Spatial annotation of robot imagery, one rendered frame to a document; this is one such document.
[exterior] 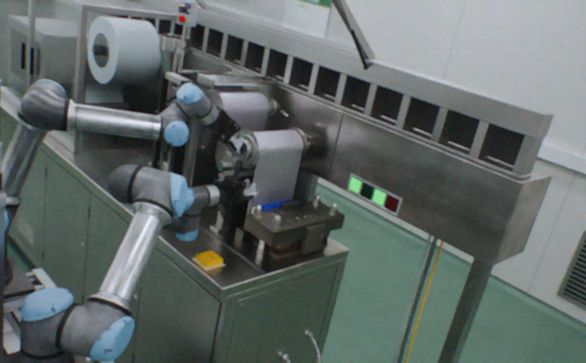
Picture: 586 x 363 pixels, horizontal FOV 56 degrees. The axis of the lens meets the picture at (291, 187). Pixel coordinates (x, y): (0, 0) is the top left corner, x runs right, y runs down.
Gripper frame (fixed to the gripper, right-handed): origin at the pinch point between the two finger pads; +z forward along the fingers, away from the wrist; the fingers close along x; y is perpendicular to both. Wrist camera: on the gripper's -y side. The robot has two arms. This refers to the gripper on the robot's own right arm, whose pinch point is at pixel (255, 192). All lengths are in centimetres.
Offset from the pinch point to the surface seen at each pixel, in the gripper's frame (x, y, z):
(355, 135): -17.8, 27.5, 30.1
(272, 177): -0.2, 5.6, 7.5
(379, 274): 44, -110, 182
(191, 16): 57, 56, 1
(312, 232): -22.0, -9.2, 12.3
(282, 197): -0.2, -4.2, 15.5
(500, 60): 43, 52, 263
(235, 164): 7.3, 9.6, -6.2
